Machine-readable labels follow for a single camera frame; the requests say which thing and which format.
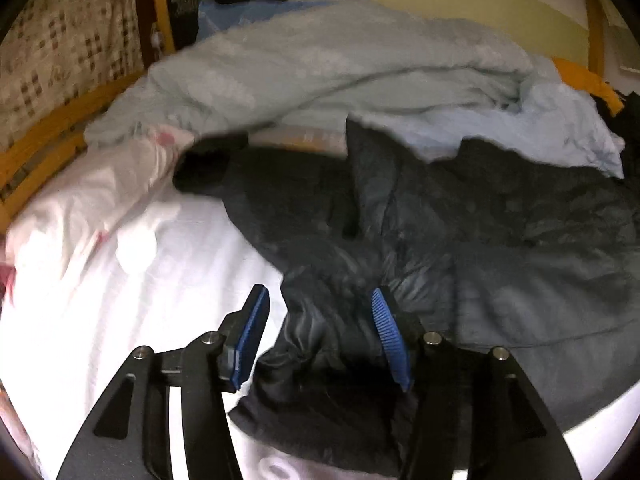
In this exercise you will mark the white pink bed sheet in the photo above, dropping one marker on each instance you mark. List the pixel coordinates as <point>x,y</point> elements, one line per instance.
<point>61,344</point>

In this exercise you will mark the black garment at edge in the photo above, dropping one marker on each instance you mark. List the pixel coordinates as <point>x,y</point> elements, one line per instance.
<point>621,115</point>

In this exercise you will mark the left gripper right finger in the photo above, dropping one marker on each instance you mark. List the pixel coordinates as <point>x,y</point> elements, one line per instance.
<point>482,403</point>

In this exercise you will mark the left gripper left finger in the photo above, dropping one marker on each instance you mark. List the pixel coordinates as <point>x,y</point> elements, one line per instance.
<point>126,434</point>

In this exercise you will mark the checkered beige cushion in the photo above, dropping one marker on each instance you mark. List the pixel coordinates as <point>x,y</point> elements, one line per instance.
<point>57,50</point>

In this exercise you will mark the black puffer jacket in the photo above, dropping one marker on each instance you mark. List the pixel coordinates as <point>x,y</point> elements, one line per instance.
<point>484,248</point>

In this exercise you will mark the light blue duvet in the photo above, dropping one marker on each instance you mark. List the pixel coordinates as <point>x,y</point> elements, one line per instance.
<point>432,82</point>

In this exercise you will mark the orange wooden bed frame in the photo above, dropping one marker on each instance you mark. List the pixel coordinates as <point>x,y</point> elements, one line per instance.
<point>571,29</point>

